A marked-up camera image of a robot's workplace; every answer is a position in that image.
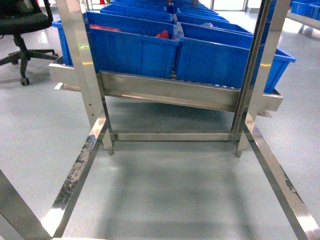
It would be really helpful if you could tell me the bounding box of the blue plastic bin front left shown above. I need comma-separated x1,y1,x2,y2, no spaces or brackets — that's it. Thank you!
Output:
86,11,180,79

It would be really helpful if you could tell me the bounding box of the blue plastic bin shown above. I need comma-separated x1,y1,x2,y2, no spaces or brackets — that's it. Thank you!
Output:
86,11,180,79
174,22,297,94
52,20,73,66
100,4,174,23
175,7,252,35

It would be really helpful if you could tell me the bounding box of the blue plastic bin front right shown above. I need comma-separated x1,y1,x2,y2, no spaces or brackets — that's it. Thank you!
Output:
174,22,297,94

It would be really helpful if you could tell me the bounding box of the blue plastic bin far left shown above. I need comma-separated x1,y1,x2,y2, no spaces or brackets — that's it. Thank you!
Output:
52,20,73,66

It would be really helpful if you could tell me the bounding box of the black office chair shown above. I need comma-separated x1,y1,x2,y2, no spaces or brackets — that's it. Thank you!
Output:
0,0,59,86

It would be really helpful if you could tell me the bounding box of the stainless steel rack frame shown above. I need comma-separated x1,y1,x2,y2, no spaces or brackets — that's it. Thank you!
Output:
0,0,320,240

